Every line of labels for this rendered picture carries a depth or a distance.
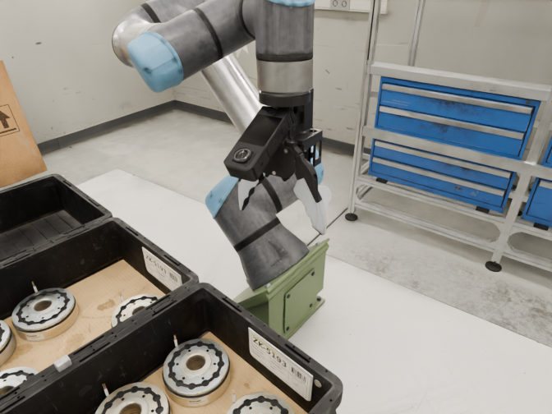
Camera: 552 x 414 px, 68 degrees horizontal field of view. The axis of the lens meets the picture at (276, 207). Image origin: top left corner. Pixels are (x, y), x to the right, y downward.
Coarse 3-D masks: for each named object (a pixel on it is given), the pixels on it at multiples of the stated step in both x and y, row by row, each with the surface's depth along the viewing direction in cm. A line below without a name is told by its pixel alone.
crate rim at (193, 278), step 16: (96, 224) 84; (128, 224) 85; (64, 240) 80; (144, 240) 80; (32, 256) 76; (160, 256) 76; (192, 272) 72; (176, 288) 68; (160, 304) 65; (128, 320) 62; (112, 336) 60; (80, 352) 57; (48, 368) 55; (32, 384) 53; (0, 400) 51
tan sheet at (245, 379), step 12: (204, 336) 72; (228, 348) 70; (240, 360) 68; (156, 372) 66; (240, 372) 66; (252, 372) 66; (156, 384) 64; (228, 384) 64; (240, 384) 64; (252, 384) 64; (264, 384) 64; (228, 396) 62; (240, 396) 62; (180, 408) 61; (192, 408) 61; (204, 408) 61; (216, 408) 61; (228, 408) 61; (300, 408) 61
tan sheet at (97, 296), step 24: (120, 264) 89; (72, 288) 83; (96, 288) 83; (120, 288) 83; (144, 288) 83; (96, 312) 77; (72, 336) 72; (96, 336) 72; (24, 360) 68; (48, 360) 68
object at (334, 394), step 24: (192, 288) 68; (216, 288) 68; (240, 312) 64; (120, 336) 60; (264, 336) 60; (312, 360) 56; (48, 384) 53; (336, 384) 53; (0, 408) 50; (312, 408) 50; (336, 408) 53
